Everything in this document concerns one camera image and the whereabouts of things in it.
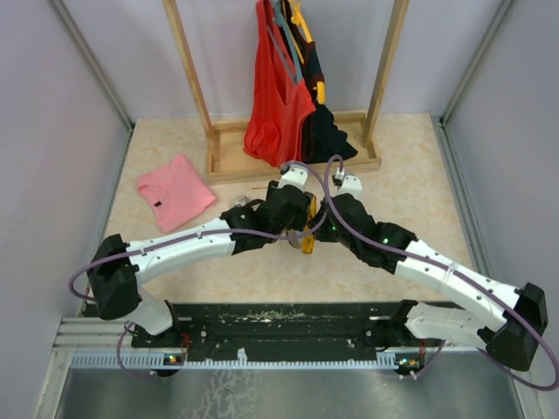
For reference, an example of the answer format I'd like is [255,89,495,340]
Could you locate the pink folded t-shirt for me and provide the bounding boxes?
[136,154,217,233]

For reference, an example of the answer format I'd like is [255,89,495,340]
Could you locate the yellow sunglasses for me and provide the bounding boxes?
[252,185,318,256]

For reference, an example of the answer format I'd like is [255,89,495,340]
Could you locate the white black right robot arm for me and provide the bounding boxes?
[320,193,549,372]

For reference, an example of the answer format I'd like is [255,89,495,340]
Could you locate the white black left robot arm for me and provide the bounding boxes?
[86,181,312,347]

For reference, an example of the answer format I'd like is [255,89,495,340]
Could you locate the yellow clothes hanger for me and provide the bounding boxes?
[282,1,326,105]

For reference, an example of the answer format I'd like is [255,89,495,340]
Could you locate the grey clothes hanger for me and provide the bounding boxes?
[263,1,303,86]

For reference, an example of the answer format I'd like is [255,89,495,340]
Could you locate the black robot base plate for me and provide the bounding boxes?
[131,302,439,363]

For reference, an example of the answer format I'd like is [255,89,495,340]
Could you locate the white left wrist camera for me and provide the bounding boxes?
[277,161,308,192]

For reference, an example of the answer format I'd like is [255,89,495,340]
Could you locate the brown plaid glasses case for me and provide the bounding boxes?
[285,230,304,250]

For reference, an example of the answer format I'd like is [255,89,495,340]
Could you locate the wooden clothes rack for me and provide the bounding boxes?
[163,1,409,183]

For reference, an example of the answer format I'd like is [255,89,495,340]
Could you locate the map print glasses case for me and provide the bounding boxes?
[231,195,251,208]

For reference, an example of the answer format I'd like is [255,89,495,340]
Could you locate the red tank top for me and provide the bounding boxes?
[244,1,315,167]

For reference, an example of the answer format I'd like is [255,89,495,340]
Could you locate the dark navy garment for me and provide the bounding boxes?
[300,25,359,165]

